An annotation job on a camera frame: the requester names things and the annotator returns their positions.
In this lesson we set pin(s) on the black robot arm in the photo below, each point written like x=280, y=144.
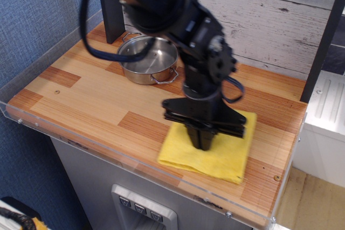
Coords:
x=207, y=59

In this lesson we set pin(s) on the dark vertical post left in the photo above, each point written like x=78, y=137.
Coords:
x=112, y=19

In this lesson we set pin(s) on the white appliance at right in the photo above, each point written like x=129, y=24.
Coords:
x=320, y=148

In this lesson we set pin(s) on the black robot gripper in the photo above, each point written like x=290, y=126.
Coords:
x=204, y=118

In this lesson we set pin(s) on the yellow towel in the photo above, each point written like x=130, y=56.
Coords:
x=226, y=159

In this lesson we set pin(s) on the silver dispenser panel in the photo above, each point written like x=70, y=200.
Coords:
x=138, y=212

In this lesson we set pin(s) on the dark vertical post right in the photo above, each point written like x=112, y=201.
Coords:
x=331, y=26

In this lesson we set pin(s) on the yellow object bottom left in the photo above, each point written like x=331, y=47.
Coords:
x=33, y=224

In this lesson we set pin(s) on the stainless steel pot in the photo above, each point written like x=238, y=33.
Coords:
x=158, y=66

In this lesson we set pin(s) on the clear acrylic counter guard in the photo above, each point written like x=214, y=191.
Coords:
x=89, y=104

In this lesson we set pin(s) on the dark vertical post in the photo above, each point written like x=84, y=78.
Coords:
x=112, y=19
x=331, y=26

